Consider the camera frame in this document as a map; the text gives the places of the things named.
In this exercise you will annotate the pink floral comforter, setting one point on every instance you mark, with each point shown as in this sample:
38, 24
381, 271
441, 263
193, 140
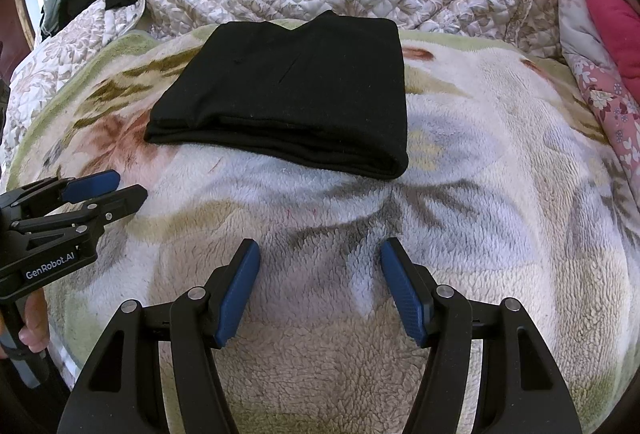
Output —
600, 94

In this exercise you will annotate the person's left hand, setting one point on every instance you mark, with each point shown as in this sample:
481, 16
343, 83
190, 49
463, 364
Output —
36, 324

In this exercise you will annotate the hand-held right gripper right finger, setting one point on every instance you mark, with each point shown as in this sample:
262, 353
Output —
402, 294

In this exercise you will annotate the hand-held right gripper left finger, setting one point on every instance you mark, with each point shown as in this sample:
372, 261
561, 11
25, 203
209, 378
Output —
237, 294

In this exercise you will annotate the floral fleece blanket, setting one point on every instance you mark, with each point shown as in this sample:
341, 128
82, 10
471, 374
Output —
475, 139

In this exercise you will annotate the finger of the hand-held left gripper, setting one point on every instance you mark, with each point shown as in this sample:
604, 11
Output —
115, 204
92, 184

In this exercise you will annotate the wooden headboard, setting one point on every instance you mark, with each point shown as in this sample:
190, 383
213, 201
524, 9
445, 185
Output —
22, 14

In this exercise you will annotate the black pants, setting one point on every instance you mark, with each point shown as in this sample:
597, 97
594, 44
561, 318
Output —
300, 104

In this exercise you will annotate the red pillow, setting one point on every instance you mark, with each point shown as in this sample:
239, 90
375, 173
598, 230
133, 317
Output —
617, 29

